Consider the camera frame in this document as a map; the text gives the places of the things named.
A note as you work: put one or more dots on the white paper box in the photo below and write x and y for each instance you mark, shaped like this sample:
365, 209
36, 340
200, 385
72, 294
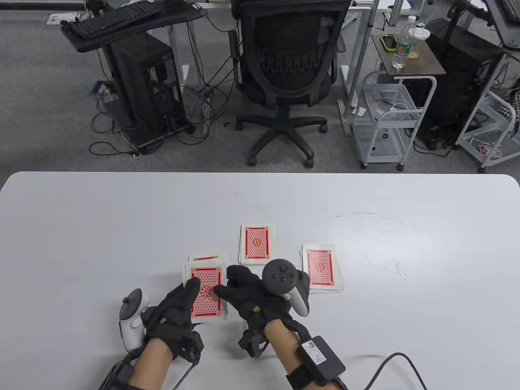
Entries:
61, 18

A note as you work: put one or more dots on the white paper slip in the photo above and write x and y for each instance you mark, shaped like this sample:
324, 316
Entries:
359, 110

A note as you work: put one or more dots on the aluminium frame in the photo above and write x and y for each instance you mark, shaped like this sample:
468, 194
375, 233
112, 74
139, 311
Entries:
345, 118

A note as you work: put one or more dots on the clear plastic cup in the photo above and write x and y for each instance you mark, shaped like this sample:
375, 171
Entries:
420, 33

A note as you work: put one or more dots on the person's left forearm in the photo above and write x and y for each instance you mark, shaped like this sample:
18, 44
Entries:
152, 361

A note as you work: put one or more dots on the brown top side table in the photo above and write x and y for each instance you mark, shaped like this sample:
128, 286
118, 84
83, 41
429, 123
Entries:
426, 61

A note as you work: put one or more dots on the white red-print packet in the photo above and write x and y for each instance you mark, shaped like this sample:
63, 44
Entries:
485, 151

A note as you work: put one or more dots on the deck of red playing cards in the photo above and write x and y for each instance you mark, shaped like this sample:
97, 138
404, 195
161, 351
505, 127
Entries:
209, 310

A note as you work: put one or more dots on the black keyboard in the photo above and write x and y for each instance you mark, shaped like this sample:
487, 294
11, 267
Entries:
512, 8
113, 18

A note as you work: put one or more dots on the green case phone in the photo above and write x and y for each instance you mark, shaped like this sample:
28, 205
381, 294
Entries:
389, 44

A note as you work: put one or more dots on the white VR controller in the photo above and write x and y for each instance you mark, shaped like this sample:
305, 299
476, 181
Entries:
132, 329
280, 276

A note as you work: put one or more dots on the person's left hand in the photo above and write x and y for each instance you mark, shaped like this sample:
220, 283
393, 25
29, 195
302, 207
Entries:
170, 321

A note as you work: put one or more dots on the black computer tower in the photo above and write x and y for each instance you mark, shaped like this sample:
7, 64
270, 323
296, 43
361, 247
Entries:
142, 81

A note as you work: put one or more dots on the grey floor power socket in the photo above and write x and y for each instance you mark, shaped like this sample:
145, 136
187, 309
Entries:
103, 87

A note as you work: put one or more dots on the clear bottle green label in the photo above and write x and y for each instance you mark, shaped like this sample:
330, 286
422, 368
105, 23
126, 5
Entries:
402, 48

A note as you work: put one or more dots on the person's right hand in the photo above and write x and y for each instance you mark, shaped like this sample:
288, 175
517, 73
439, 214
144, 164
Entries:
252, 300

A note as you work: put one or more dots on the white desk leg frame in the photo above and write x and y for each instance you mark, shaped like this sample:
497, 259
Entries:
173, 44

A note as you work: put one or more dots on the black white checkered cloth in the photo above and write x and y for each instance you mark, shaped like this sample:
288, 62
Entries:
512, 107

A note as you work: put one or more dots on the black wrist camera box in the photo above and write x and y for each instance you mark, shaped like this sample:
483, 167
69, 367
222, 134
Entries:
120, 373
321, 359

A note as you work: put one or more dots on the black mesh office chair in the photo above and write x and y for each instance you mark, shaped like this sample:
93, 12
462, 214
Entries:
284, 87

